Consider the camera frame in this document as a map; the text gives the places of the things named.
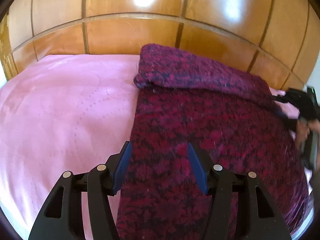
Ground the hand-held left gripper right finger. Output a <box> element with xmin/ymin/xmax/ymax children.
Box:
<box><xmin>187</xmin><ymin>142</ymin><xmax>292</xmax><ymax>240</ymax></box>

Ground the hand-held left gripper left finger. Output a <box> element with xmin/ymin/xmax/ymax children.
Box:
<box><xmin>28</xmin><ymin>141</ymin><xmax>132</xmax><ymax>240</ymax></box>

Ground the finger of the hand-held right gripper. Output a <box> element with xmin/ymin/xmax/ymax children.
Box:
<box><xmin>276</xmin><ymin>106</ymin><xmax>299</xmax><ymax>132</ymax></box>
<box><xmin>272</xmin><ymin>90</ymin><xmax>293</xmax><ymax>105</ymax></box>

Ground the red floral knit garment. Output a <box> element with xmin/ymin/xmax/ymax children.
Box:
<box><xmin>115</xmin><ymin>44</ymin><xmax>314</xmax><ymax>240</ymax></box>

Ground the person's right hand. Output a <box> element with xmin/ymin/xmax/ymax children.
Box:
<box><xmin>295</xmin><ymin>119</ymin><xmax>312</xmax><ymax>146</ymax></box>

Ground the pink bed sheet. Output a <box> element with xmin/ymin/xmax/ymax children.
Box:
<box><xmin>0</xmin><ymin>54</ymin><xmax>315</xmax><ymax>240</ymax></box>

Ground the wooden panelled wardrobe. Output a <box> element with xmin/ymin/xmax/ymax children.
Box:
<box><xmin>0</xmin><ymin>0</ymin><xmax>320</xmax><ymax>93</ymax></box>

